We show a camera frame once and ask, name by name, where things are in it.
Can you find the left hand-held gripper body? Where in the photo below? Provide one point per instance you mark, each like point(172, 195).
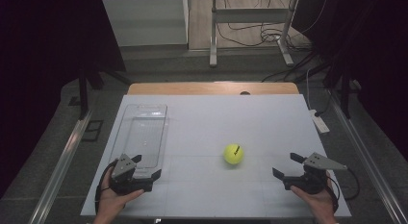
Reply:
point(123, 168)

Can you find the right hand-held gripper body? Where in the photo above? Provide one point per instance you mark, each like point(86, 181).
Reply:
point(312, 180)

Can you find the clear plastic container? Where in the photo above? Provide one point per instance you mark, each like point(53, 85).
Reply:
point(146, 134)

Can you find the yellow tennis ball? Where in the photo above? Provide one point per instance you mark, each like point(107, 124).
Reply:
point(233, 154)

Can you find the person's right hand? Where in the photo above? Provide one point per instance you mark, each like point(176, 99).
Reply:
point(320, 206)

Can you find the person's left hand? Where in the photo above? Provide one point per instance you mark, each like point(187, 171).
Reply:
point(110, 203)

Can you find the white power strip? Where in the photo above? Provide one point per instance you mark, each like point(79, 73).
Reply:
point(319, 121)

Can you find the white board sheet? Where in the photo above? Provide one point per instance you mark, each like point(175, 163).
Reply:
point(218, 128)

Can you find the black stand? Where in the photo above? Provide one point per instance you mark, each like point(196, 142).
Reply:
point(345, 95)
point(84, 92)

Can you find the wooden table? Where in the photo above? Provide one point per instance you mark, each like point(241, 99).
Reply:
point(192, 88)

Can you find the dark curtain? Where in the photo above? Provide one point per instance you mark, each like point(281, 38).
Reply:
point(38, 73)
point(369, 57)

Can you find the white cabinet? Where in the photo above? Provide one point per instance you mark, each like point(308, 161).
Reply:
point(147, 22)

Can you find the black frame on floor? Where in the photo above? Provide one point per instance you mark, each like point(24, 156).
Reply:
point(92, 130)

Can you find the aluminium rail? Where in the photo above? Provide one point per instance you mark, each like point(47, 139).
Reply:
point(369, 160)
point(61, 166)

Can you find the grey metal desk frame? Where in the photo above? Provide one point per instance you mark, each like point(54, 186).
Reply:
point(250, 15)

